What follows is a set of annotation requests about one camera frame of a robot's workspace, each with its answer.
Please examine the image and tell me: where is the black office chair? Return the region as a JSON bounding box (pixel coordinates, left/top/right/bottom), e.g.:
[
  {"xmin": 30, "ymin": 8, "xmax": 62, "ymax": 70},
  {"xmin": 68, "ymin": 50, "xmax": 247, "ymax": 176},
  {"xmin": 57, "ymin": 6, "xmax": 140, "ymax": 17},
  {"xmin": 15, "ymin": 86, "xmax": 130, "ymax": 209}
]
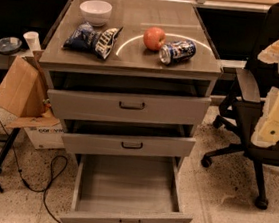
[{"xmin": 201, "ymin": 3, "xmax": 279, "ymax": 209}]

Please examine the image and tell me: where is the blue soda can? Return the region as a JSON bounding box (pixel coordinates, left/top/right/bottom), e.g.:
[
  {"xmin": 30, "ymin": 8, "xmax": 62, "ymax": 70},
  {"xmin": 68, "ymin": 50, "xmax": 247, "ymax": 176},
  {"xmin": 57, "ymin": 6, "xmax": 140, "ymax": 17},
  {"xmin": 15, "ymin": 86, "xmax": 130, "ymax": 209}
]
[{"xmin": 159, "ymin": 39, "xmax": 197, "ymax": 65}]

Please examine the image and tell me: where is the grey drawer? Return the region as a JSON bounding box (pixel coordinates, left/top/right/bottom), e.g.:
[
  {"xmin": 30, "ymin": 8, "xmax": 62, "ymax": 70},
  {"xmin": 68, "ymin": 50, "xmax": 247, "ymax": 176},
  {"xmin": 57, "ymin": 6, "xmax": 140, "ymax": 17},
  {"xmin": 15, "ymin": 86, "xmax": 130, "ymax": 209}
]
[
  {"xmin": 62, "ymin": 133, "xmax": 196, "ymax": 158},
  {"xmin": 48, "ymin": 89, "xmax": 210, "ymax": 125},
  {"xmin": 60, "ymin": 154, "xmax": 192, "ymax": 223}
]

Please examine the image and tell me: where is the red apple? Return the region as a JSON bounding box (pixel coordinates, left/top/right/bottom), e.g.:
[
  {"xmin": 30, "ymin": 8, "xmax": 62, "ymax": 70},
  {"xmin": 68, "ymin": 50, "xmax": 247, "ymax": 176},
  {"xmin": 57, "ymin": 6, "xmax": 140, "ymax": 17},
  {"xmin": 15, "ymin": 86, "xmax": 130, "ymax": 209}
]
[{"xmin": 143, "ymin": 27, "xmax": 166, "ymax": 51}]

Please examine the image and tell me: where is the black table leg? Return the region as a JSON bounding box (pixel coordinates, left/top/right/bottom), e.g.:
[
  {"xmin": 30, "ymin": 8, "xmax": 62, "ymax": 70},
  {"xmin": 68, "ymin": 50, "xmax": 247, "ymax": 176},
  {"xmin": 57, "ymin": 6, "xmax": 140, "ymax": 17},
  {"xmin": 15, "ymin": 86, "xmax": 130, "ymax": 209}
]
[{"xmin": 0, "ymin": 128, "xmax": 20, "ymax": 174}]

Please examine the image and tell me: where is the black floor cable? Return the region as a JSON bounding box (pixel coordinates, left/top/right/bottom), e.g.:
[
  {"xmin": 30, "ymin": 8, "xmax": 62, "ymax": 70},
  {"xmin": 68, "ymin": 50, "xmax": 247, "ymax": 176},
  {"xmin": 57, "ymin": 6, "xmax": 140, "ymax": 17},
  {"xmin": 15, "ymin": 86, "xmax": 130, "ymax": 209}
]
[{"xmin": 0, "ymin": 88, "xmax": 86, "ymax": 223}]

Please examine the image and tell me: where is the white paper cup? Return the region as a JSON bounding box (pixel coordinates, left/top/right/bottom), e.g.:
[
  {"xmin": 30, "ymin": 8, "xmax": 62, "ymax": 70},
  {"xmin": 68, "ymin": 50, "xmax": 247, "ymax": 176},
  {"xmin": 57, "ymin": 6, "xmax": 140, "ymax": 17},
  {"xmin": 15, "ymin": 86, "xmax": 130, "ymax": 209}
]
[{"xmin": 23, "ymin": 31, "xmax": 41, "ymax": 51}]

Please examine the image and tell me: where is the grey top drawer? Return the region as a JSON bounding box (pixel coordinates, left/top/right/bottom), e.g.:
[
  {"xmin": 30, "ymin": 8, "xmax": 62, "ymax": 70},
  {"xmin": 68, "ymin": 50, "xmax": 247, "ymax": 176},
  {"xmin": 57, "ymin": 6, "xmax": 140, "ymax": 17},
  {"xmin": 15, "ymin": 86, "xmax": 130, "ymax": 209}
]
[{"xmin": 48, "ymin": 89, "xmax": 210, "ymax": 125}]

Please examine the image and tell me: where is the dark blue plate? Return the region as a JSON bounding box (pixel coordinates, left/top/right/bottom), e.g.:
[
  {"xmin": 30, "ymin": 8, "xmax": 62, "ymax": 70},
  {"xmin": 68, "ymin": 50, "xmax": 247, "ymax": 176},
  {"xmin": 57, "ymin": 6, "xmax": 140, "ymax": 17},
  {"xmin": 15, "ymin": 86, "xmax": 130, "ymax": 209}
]
[{"xmin": 0, "ymin": 36, "xmax": 23, "ymax": 55}]

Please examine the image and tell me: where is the white bowl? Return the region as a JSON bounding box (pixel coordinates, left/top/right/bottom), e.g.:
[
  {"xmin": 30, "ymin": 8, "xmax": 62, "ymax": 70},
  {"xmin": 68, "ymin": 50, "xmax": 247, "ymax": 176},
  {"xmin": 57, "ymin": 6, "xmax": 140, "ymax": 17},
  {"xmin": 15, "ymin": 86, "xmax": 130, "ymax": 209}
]
[{"xmin": 80, "ymin": 0, "xmax": 112, "ymax": 26}]

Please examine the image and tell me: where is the white printed cardboard box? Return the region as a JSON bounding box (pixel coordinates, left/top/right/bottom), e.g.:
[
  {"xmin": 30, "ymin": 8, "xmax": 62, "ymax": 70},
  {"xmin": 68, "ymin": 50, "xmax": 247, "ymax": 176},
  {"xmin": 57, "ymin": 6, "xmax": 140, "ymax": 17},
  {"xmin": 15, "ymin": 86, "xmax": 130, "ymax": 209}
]
[{"xmin": 25, "ymin": 125, "xmax": 64, "ymax": 150}]

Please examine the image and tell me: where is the grey drawer cabinet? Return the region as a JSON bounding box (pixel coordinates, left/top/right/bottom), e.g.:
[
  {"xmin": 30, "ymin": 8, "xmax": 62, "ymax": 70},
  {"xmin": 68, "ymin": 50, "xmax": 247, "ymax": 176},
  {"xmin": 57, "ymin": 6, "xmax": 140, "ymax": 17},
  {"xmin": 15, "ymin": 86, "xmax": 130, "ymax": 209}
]
[{"xmin": 27, "ymin": 0, "xmax": 230, "ymax": 180}]

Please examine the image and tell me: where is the grey bottom drawer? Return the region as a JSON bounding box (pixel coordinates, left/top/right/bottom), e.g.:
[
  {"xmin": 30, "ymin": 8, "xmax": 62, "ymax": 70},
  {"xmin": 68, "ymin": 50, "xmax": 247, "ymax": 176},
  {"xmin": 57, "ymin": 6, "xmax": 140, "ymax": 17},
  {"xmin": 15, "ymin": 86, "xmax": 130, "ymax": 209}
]
[{"xmin": 60, "ymin": 154, "xmax": 192, "ymax": 223}]

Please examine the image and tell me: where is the blue chip bag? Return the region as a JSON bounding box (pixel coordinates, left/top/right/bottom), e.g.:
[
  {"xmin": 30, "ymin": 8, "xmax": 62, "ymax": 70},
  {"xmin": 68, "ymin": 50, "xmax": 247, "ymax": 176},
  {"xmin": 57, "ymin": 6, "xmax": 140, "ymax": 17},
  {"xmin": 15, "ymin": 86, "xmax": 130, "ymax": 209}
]
[{"xmin": 62, "ymin": 22, "xmax": 122, "ymax": 60}]

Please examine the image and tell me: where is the brown cardboard box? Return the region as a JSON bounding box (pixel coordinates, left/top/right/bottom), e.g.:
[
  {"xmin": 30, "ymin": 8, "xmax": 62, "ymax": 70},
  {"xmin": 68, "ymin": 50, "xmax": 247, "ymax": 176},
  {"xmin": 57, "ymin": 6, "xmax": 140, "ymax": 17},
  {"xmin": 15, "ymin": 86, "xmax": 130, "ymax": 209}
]
[{"xmin": 0, "ymin": 50, "xmax": 60, "ymax": 129}]

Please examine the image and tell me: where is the grey middle drawer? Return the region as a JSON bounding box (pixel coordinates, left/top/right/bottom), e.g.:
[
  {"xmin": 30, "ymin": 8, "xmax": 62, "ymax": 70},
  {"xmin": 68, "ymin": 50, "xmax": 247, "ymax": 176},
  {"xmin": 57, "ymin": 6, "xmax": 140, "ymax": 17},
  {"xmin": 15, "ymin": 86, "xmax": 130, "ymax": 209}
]
[{"xmin": 62, "ymin": 133, "xmax": 196, "ymax": 158}]

